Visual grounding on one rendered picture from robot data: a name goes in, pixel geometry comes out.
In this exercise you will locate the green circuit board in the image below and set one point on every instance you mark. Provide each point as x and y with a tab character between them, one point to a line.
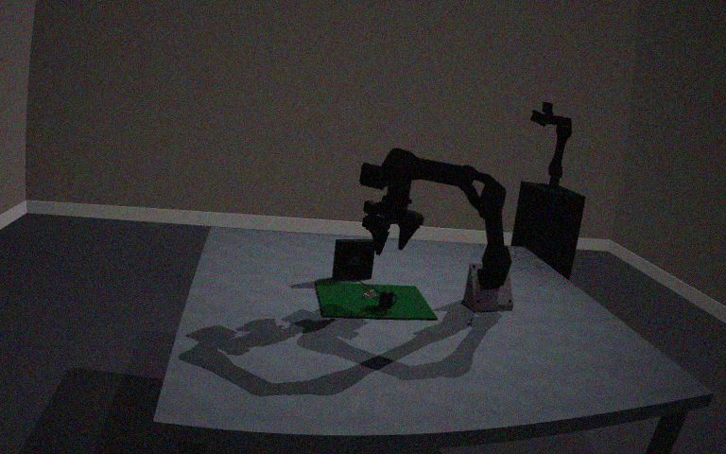
358	301

